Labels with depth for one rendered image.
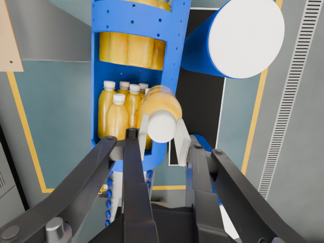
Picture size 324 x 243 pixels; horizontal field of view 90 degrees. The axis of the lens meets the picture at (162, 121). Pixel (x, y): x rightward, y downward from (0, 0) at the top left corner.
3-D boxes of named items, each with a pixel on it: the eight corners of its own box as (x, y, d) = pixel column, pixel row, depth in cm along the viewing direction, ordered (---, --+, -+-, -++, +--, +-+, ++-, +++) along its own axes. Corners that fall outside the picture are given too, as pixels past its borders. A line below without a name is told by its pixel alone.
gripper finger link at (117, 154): (134, 164, 14) (100, 160, 14) (139, 140, 19) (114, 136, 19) (136, 149, 14) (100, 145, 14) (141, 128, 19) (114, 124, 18)
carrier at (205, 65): (182, 75, 148) (212, 62, 146) (219, 90, 66) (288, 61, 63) (171, 44, 139) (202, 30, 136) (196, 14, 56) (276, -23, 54)
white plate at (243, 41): (220, 89, 64) (219, 89, 65) (290, 60, 62) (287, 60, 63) (198, 14, 55) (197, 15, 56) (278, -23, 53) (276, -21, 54)
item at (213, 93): (167, 158, 194) (168, 166, 180) (170, 12, 144) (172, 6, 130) (209, 157, 196) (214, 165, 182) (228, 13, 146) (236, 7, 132)
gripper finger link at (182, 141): (184, 139, 15) (192, 140, 15) (177, 117, 22) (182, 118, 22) (178, 166, 16) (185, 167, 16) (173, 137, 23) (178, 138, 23)
